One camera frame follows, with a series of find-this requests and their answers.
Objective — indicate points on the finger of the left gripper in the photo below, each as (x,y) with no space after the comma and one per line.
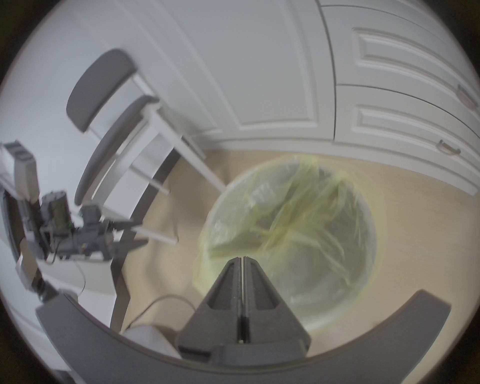
(123,225)
(125,247)

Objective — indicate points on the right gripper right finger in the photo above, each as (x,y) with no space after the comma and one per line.
(277,326)

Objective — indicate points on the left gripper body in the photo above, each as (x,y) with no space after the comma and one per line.
(86,242)

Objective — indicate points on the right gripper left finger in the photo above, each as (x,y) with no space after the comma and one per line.
(210,326)

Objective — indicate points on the yellow plastic bag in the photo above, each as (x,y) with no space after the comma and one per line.
(300,210)

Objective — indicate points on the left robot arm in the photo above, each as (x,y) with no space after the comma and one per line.
(26,176)

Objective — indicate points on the white trash bin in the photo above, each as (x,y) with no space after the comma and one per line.
(369,240)

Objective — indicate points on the white chair dark grey seat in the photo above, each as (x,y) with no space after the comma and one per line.
(101,82)

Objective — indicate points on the white wardrobe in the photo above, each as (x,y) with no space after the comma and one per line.
(262,67)

